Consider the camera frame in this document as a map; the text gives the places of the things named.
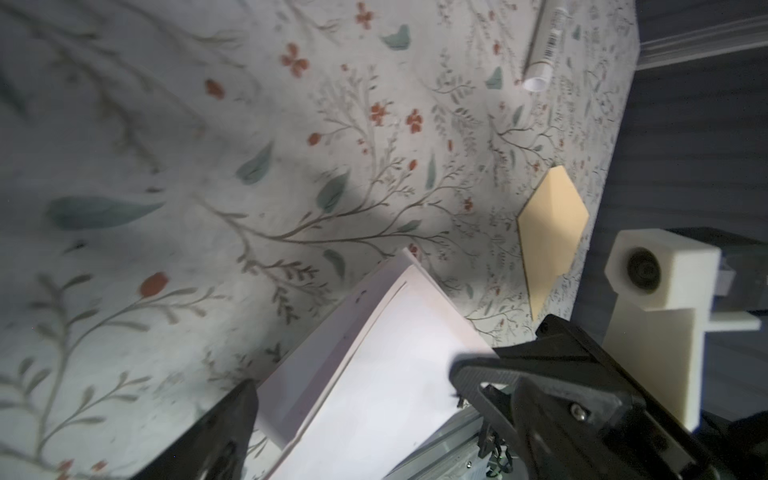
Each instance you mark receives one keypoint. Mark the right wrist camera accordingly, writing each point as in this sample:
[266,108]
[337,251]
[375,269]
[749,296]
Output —
[673,287]

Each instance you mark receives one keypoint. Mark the white glue stick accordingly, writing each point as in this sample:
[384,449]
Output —
[553,16]

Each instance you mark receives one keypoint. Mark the tan paper envelope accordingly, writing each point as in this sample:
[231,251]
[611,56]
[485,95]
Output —
[550,228]

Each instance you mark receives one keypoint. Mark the floral table mat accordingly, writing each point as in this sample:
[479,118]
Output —
[189,187]

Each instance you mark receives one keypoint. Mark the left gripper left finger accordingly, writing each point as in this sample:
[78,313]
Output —
[215,447]

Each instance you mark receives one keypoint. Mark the white paper letter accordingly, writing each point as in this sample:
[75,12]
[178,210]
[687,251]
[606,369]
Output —
[371,383]

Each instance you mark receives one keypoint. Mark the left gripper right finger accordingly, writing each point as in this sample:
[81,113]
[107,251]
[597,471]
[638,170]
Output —
[564,408]

